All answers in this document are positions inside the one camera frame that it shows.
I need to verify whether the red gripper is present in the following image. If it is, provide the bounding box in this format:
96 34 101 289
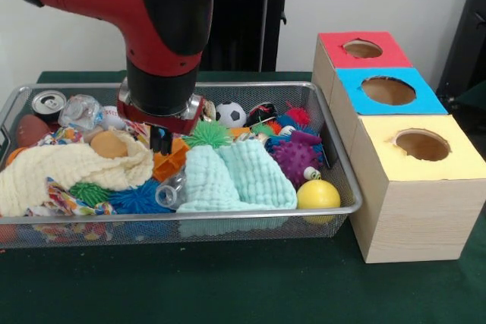
116 92 204 156

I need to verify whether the shallow metal mesh bin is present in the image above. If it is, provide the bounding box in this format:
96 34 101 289
0 80 364 251

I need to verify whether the wooden box with three holes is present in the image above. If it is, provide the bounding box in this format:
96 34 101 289
311 30 486 264

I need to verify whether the orange plastic block toy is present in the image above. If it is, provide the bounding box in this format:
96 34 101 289
153 137 190 183

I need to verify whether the tan foam ball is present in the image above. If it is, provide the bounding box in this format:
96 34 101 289
90 129 130 159

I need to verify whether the black and white soccer ball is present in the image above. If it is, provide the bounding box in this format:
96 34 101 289
215 101 248 127

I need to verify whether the mint green cloth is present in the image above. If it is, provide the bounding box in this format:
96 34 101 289
176 137 298 214

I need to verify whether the cream yellow cloth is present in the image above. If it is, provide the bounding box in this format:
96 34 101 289
0 128 155 218

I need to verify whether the silver topped drink can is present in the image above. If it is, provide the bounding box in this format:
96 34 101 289
30 90 68 124

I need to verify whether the purple spiky ball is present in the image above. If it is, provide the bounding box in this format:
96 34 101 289
270 138 323 187

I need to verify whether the dark green table cloth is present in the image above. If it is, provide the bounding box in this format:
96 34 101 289
0 70 486 324

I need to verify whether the yellow smooth ball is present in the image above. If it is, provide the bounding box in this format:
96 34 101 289
296 179 342 225

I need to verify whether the black chair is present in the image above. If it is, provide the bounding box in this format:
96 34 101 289
436 0 486 105

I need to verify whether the green stringy koosh ball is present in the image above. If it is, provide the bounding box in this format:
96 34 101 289
185 121 233 149

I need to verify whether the blue stringy koosh ball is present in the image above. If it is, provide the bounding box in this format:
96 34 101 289
108 178 168 214

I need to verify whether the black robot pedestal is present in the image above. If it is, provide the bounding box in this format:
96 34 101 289
204 0 307 73

